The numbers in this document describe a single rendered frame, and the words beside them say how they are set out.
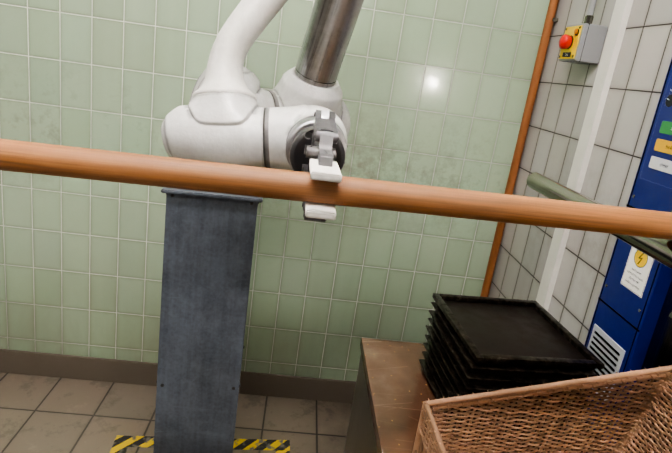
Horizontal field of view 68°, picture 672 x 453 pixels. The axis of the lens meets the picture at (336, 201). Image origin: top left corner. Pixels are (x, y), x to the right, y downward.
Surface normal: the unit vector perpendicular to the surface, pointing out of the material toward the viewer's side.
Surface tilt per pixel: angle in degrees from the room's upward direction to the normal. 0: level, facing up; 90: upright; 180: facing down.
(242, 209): 90
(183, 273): 90
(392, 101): 90
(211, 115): 65
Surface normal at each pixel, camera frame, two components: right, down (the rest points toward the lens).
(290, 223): 0.04, 0.27
